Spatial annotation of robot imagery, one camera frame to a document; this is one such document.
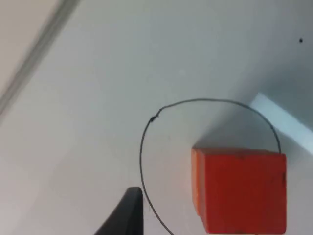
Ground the orange cube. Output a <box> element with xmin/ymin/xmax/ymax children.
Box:
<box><xmin>191</xmin><ymin>147</ymin><xmax>288</xmax><ymax>235</ymax></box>

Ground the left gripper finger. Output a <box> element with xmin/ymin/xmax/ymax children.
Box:
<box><xmin>93</xmin><ymin>187</ymin><xmax>145</xmax><ymax>235</ymax></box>

